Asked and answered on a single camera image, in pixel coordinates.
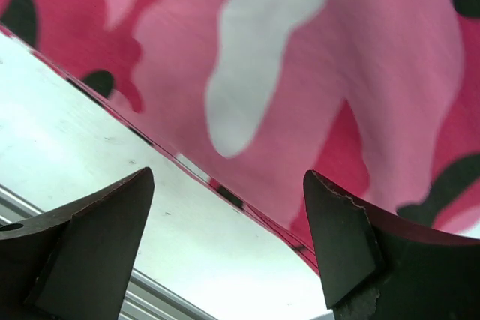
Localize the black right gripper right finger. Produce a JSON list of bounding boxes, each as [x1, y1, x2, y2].
[[303, 170, 479, 319]]

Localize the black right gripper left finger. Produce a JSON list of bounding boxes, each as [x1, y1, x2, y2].
[[1, 167, 155, 320]]

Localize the pink camouflage trousers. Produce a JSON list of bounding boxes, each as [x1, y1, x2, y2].
[[1, 0, 479, 265]]

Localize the aluminium table frame rails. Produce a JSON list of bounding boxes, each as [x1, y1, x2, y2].
[[1, 186, 215, 320]]

